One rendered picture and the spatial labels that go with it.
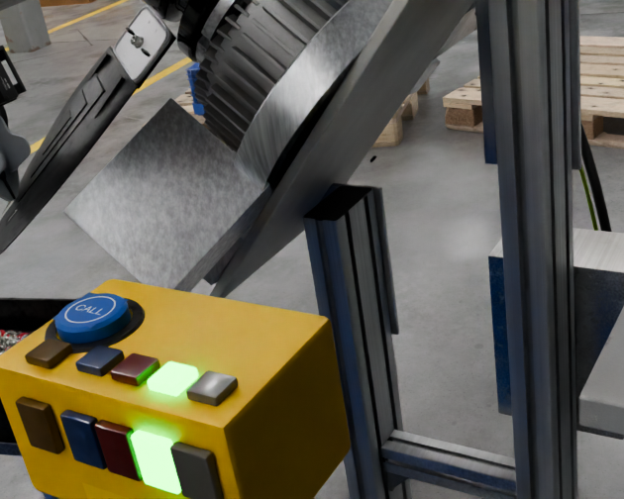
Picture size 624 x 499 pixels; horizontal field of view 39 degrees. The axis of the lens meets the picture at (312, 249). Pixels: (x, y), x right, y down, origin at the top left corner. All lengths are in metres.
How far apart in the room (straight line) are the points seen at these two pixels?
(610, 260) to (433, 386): 1.30
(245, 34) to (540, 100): 0.27
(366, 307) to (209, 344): 0.60
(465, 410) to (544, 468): 1.14
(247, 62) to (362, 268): 0.32
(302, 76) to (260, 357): 0.38
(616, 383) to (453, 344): 1.64
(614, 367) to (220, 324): 0.40
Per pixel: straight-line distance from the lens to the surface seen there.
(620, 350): 0.80
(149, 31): 0.96
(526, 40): 0.80
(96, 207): 0.86
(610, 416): 0.75
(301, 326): 0.46
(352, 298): 1.01
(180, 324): 0.48
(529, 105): 0.81
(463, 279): 2.68
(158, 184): 0.85
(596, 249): 1.01
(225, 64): 0.82
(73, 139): 0.96
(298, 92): 0.77
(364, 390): 1.07
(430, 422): 2.12
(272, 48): 0.81
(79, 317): 0.49
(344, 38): 0.77
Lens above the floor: 1.31
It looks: 26 degrees down
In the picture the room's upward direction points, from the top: 9 degrees counter-clockwise
